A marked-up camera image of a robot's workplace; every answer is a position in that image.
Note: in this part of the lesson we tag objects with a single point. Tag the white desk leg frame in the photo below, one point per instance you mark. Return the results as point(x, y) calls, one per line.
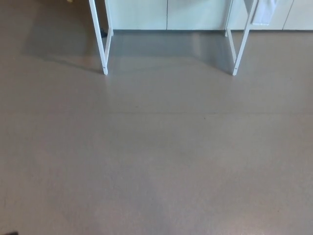
point(240, 44)
point(99, 36)

